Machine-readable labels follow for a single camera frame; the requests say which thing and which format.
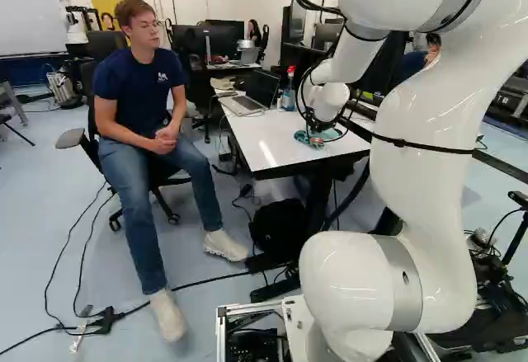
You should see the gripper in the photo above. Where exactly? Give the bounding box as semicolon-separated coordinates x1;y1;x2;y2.
306;116;338;148

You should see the green towel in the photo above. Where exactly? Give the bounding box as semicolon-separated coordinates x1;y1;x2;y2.
293;127;344;148

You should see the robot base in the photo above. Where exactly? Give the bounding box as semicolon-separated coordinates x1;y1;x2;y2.
215;294;441;362

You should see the white table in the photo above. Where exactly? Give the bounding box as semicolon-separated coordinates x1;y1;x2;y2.
217;76;372;303

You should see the spray bottle with red top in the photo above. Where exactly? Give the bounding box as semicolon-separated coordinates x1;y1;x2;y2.
280;64;299;112

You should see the black laptop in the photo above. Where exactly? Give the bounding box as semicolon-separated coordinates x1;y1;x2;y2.
229;68;282;115

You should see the black backpack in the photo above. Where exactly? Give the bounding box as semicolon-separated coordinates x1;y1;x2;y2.
248;198;309;256

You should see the beige cloth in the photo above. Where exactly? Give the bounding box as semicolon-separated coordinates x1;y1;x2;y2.
210;76;237;92

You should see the person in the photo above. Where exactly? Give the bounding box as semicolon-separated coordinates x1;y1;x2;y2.
91;0;250;344

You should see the black office chair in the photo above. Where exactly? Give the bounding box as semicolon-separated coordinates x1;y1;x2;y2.
54;59;194;233

